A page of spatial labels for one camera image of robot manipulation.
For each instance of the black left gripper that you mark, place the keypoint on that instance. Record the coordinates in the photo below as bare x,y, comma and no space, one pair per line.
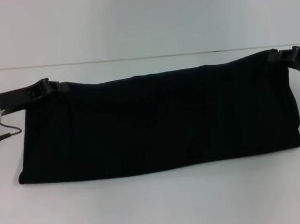
13,98

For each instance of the black shirt with FREE print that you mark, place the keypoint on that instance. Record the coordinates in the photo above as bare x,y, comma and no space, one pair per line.
153,117

